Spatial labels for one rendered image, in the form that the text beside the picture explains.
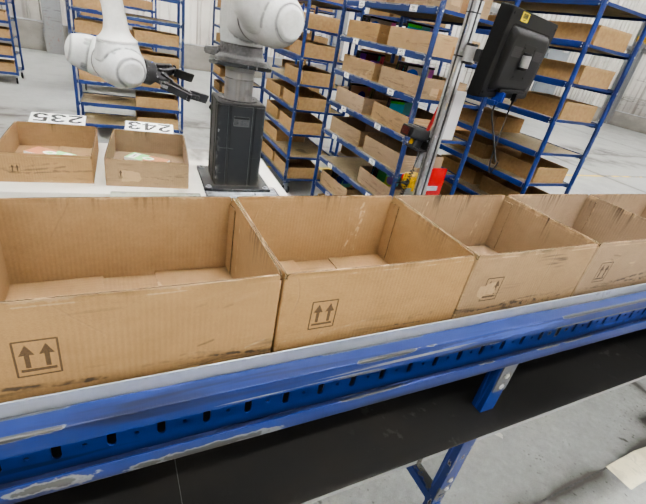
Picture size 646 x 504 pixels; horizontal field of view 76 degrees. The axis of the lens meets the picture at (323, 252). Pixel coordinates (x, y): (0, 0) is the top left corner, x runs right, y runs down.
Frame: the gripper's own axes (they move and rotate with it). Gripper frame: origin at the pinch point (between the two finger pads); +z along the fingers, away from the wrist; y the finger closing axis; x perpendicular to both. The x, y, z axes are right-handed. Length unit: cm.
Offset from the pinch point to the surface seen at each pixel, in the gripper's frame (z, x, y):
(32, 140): -35, -56, -34
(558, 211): 69, 42, 102
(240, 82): 12.7, 8.5, 3.5
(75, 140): -21, -51, -30
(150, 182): -10.0, -34.0, 13.7
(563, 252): 22, 41, 119
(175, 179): -2.7, -29.7, 15.8
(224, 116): 8.3, -2.9, 10.0
